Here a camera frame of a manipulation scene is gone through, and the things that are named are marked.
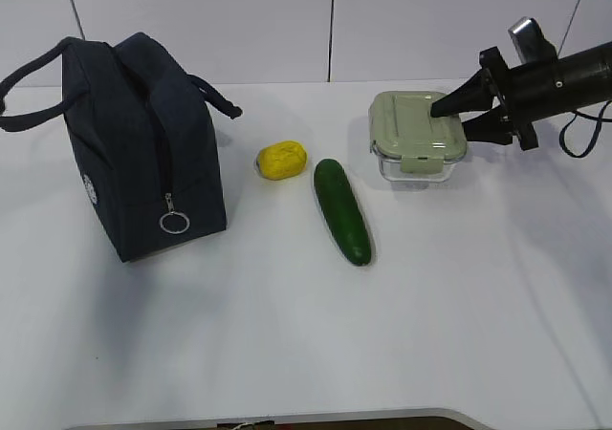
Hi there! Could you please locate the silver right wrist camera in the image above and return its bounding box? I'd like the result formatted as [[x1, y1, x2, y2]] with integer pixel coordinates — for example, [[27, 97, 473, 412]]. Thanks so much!
[[508, 17, 557, 65]]

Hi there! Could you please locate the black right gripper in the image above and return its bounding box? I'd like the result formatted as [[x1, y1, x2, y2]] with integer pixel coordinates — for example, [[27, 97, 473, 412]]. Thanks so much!
[[429, 47, 569, 150]]

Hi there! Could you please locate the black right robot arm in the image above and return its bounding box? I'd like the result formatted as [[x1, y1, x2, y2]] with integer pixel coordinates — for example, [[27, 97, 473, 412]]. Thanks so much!
[[430, 43, 611, 151]]

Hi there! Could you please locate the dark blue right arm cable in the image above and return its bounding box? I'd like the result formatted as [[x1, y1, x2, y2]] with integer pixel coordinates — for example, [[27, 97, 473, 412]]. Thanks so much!
[[560, 100, 612, 159]]

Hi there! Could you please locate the glass container green lid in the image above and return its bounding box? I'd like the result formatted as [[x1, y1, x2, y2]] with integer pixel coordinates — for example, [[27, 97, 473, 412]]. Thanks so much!
[[368, 91, 468, 183]]

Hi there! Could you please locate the yellow lemon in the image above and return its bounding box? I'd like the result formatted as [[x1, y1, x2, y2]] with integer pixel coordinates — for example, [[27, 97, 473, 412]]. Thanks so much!
[[255, 140, 308, 181]]

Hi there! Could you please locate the white cable at table edge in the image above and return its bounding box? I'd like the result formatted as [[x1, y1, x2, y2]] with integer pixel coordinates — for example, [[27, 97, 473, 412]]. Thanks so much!
[[217, 417, 277, 430]]

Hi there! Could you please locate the dark blue lunch bag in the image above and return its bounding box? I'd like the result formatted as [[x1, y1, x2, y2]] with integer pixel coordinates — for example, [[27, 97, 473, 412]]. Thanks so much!
[[1, 32, 242, 262]]

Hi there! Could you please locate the green cucumber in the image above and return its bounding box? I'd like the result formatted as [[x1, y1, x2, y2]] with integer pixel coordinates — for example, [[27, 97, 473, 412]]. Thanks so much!
[[314, 159, 372, 267]]

